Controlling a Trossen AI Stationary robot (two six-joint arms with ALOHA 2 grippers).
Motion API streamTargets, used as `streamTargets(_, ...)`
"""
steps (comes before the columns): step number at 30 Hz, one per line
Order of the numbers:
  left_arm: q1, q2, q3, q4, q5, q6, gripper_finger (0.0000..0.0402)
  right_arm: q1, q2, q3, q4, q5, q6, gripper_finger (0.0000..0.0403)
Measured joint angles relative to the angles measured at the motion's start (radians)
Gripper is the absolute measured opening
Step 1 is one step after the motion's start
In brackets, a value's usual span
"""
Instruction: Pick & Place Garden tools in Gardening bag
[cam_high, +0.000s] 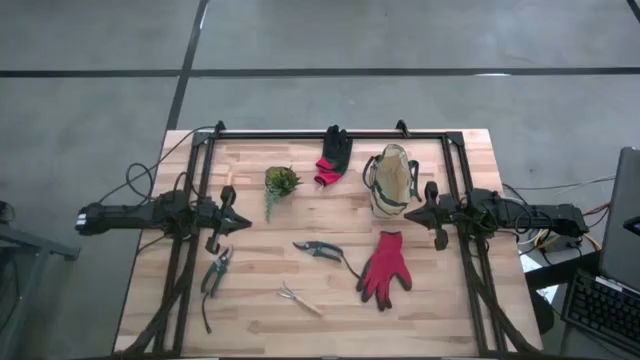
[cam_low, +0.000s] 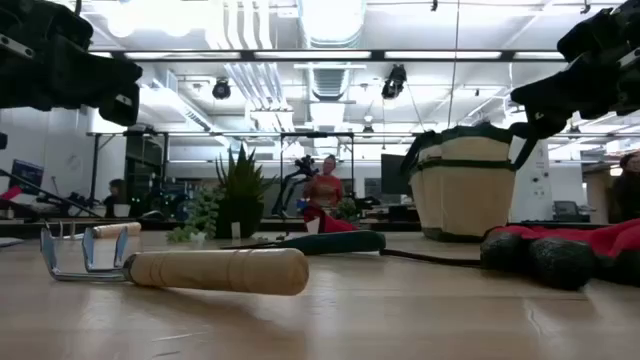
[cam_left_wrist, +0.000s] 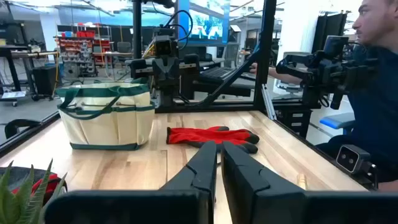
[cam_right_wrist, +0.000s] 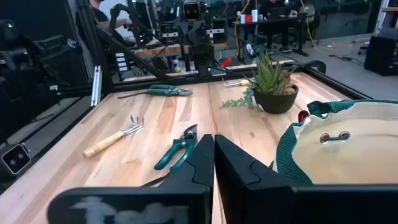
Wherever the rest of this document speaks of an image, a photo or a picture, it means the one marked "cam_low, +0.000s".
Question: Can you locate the trailing green bead plant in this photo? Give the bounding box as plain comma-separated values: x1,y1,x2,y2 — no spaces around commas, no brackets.
166,185,226,245

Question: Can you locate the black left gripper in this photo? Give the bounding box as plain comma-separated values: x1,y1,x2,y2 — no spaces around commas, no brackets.
0,0,144,127

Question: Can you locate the black table frame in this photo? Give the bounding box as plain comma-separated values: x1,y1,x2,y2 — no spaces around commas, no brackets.
0,218,640,240

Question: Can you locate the grey office chair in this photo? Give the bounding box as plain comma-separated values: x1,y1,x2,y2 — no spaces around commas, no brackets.
552,199,584,223

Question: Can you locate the black background workstation frame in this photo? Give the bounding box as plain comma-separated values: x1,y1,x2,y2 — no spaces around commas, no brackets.
87,130,357,221

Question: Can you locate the succulent plant in black pot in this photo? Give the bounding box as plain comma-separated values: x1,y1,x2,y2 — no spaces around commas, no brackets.
214,143,279,240

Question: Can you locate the silver round ceiling duct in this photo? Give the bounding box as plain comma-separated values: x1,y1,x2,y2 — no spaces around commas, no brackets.
297,0,369,49

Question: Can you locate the wooden handle hand rake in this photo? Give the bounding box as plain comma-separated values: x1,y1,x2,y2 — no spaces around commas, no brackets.
39,225,310,296

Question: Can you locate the person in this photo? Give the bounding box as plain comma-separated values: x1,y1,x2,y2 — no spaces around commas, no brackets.
607,151,640,225
102,178,130,219
302,153,359,234

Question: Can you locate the green handle garden tool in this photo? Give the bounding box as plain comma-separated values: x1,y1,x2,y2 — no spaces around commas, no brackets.
219,229,484,269

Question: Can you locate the small background potted plant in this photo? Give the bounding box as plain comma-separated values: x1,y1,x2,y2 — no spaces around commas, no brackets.
334,197,362,224

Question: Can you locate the beige green gardening bag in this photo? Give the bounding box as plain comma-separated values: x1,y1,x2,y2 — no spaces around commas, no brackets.
399,122,540,244

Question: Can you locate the red black garden glove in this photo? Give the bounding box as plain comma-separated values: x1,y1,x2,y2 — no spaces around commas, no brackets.
479,218,640,291

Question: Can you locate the wooden handle hand fork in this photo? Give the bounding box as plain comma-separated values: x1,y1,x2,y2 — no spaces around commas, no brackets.
43,219,142,241

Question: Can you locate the black ceiling spot lamp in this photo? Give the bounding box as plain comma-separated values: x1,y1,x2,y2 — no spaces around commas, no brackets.
211,77,233,101
380,63,408,100

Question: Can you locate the white column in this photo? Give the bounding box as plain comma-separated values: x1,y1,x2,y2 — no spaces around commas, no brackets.
514,137,552,223

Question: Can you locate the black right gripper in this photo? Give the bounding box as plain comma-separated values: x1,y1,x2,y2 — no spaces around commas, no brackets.
508,0,640,142

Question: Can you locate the blue background screen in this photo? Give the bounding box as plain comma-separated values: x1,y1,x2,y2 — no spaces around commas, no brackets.
8,158,45,197

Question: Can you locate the black overhead crossbar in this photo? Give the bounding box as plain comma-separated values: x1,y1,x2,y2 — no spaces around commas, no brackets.
88,48,569,63

